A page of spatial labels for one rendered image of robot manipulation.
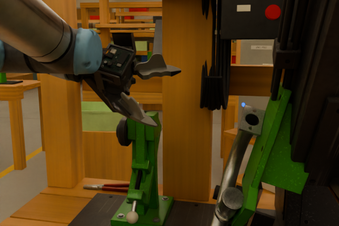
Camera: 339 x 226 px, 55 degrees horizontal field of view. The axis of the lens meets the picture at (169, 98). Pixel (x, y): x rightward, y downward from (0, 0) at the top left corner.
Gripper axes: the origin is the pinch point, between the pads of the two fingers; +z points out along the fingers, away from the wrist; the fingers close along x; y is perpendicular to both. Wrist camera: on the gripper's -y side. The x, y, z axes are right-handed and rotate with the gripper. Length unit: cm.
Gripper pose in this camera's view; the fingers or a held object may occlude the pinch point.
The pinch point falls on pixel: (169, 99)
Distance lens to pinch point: 63.9
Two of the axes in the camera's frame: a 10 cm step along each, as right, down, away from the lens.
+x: 3.3, -7.8, 5.3
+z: 9.4, 3.0, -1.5
